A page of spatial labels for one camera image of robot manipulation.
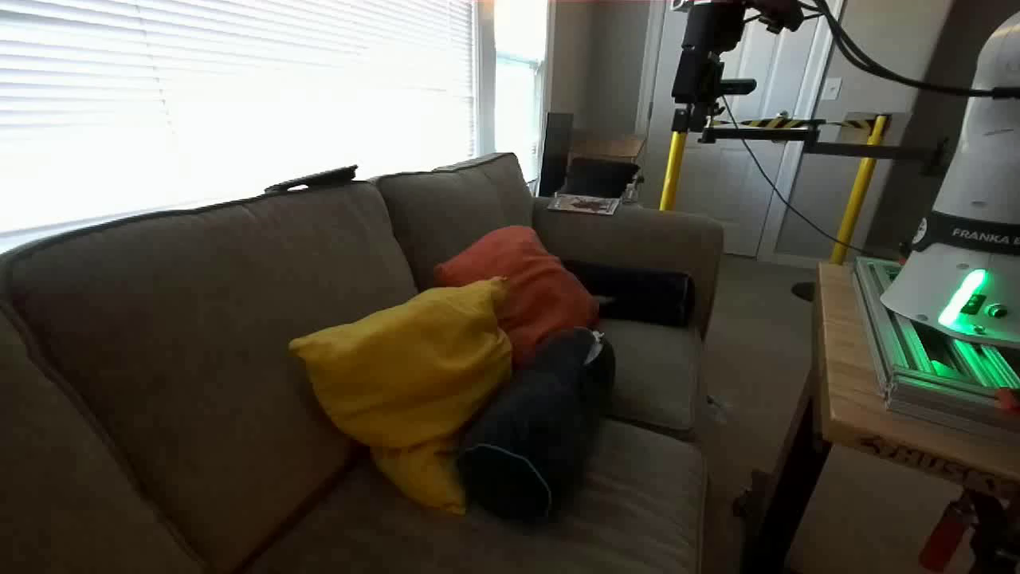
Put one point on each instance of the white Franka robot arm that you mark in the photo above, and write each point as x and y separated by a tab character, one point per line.
990	160

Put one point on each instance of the black bolster pillow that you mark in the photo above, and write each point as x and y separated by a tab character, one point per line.
649	295

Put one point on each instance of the red clamp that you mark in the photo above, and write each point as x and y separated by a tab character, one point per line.
948	538

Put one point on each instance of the navy bolster with blue piping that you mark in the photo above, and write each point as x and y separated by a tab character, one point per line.
530	434

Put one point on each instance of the black stereo camera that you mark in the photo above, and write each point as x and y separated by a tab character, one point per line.
739	87

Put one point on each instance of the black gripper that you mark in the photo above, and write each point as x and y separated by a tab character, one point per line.
707	26

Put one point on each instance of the wooden work table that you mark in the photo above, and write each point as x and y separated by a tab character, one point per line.
848	395

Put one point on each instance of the yellow stand post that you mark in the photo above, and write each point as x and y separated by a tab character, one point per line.
857	193
671	160

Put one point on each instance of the orange pillow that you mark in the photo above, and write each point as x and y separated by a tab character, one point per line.
530	281

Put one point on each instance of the black flat remote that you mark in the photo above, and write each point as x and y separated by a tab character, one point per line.
312	180

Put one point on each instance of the yellow pillow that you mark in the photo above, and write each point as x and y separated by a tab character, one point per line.
416	370

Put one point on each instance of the white panel door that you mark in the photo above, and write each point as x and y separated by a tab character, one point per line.
745	193

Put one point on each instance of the black tall speaker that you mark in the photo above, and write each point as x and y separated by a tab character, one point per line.
554	156

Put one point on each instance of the brown cardboard box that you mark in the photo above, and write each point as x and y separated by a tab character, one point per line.
607	148

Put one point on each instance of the black stand crossbar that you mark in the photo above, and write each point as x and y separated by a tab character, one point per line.
806	133

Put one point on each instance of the white window blinds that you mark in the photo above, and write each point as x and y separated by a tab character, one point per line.
210	96

